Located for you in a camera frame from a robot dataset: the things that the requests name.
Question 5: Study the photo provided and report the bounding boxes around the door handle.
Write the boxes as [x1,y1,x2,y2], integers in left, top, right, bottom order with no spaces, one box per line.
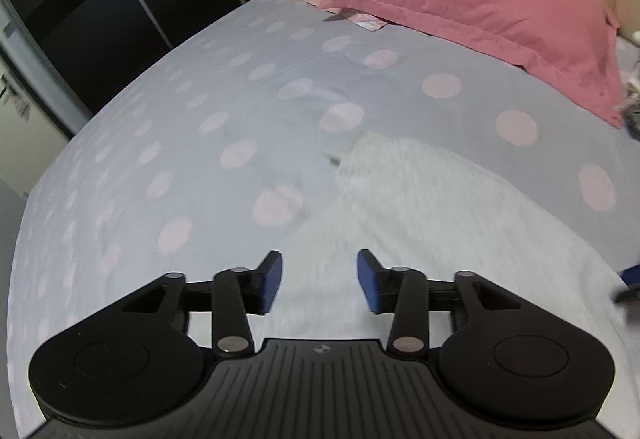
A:
[0,73,32,120]

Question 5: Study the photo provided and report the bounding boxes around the pile of clothes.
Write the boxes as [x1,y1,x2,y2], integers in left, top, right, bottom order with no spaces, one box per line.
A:
[617,69,640,142]

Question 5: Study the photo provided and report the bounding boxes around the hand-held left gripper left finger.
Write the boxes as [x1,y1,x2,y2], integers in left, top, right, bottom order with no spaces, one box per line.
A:
[120,250,283,360]

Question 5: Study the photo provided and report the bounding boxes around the grey blanket with pink dots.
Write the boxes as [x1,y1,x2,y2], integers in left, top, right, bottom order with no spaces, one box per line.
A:
[7,0,640,439]

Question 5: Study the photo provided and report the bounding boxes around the light grey sweatpants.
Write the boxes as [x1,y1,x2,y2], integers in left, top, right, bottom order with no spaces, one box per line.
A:
[187,129,636,355]

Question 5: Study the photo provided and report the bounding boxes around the beige door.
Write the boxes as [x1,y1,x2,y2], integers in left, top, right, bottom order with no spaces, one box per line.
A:
[0,0,73,197]

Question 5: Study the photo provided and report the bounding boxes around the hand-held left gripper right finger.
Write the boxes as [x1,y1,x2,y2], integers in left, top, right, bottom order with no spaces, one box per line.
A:
[356,249,521,361]

